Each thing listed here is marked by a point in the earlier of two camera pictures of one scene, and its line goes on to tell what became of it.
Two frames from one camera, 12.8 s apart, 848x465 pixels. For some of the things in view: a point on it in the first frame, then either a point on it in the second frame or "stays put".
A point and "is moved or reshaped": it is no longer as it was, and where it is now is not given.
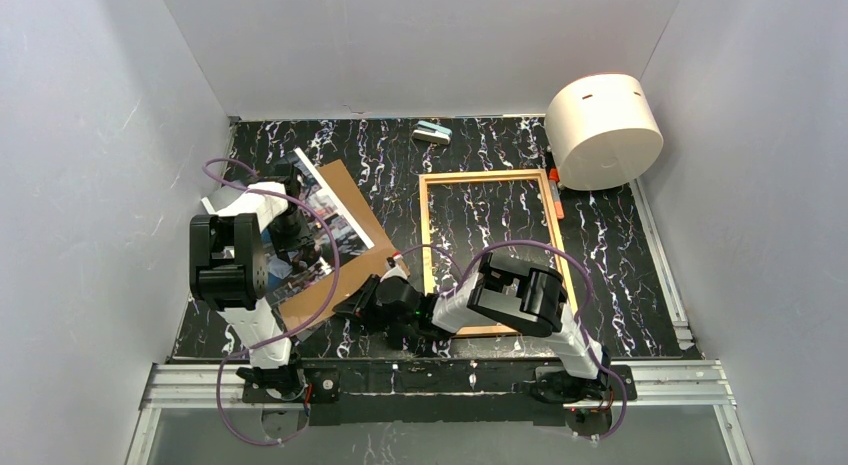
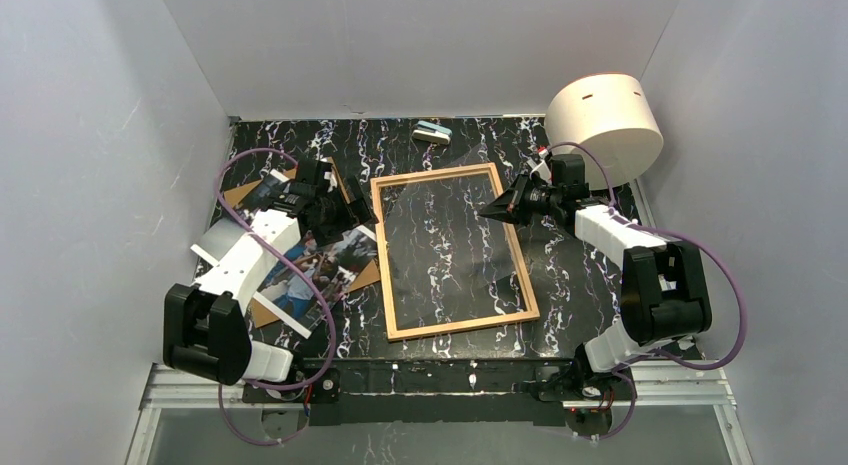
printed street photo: [336, 237] is moved or reshaped
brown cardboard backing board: [305, 308] is moved or reshaped
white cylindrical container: [604, 131] stays put
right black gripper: [366, 300] → [523, 201]
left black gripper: [303, 254] → [342, 206]
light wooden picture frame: [481, 176] → [451, 257]
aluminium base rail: [174, 385] stays put
